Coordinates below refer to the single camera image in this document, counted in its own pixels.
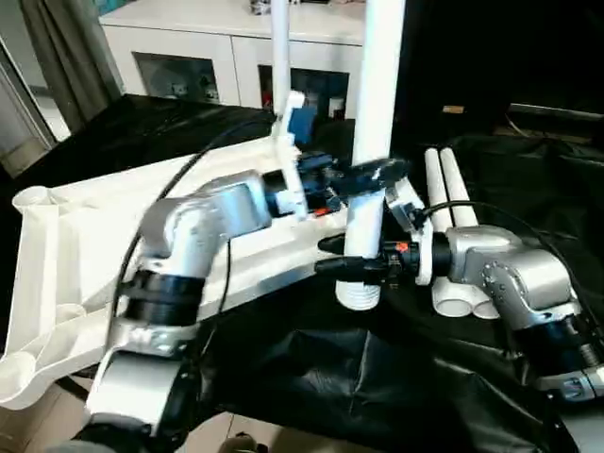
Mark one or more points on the white plastic table leg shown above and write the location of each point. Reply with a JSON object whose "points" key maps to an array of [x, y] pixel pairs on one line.
{"points": [[280, 57], [442, 198], [377, 85], [458, 189]]}

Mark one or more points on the white plastic table top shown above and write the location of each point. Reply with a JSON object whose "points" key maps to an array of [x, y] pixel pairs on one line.
{"points": [[85, 236]]}

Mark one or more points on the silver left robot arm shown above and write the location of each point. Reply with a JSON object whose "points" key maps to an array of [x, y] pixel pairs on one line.
{"points": [[189, 236]]}

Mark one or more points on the gold label plate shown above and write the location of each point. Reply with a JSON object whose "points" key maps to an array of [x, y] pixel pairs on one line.
{"points": [[454, 109]]}

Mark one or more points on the black mat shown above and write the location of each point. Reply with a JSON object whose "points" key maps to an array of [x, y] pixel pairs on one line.
{"points": [[377, 377]]}

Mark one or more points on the white cabinet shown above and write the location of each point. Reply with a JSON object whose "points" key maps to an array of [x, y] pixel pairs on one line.
{"points": [[198, 38]]}

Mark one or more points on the grey curtain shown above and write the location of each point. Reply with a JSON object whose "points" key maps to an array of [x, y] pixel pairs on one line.
{"points": [[71, 52]]}

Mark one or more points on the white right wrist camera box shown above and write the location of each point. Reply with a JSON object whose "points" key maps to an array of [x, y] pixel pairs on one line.
{"points": [[408, 208]]}

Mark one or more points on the silver metal rail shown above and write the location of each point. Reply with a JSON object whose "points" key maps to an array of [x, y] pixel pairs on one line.
{"points": [[557, 111]]}

